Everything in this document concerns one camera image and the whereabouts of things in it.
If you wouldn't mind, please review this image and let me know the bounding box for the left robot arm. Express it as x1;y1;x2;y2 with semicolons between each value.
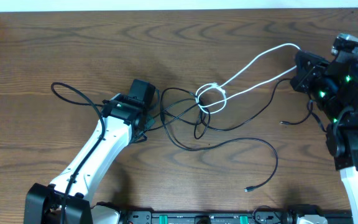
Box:
24;79;159;223

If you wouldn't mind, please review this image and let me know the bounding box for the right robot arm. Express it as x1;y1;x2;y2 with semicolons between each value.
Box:
290;51;358;223

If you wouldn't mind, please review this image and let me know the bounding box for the long black USB cable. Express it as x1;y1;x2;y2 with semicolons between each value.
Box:
158;87;280;193

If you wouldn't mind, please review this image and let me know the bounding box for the short black cable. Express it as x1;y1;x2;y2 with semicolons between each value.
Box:
144;77;315;141

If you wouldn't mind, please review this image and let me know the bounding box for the white USB cable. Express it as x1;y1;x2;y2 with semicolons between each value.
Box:
195;42;302;115

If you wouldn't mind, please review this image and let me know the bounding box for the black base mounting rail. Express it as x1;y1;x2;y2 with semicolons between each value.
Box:
91;208;354;224

